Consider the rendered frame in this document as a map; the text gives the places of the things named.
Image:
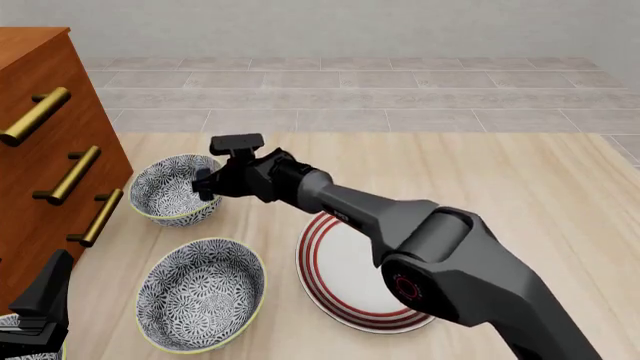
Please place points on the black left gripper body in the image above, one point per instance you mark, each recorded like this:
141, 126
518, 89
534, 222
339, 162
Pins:
30, 330

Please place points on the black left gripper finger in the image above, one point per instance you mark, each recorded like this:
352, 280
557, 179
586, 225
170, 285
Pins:
50, 285

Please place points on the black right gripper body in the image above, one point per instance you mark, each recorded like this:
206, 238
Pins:
237, 180

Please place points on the wooden cabinet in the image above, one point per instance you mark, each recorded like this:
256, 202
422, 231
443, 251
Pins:
60, 112

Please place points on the patterned black and white bowl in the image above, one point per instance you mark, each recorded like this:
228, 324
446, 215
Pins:
30, 353
200, 296
165, 195

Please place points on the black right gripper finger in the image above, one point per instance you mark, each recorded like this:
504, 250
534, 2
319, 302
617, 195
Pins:
206, 187

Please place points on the white plate with red rings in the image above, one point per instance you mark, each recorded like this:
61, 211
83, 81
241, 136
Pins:
340, 270

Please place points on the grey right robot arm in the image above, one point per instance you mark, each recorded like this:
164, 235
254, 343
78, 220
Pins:
450, 262

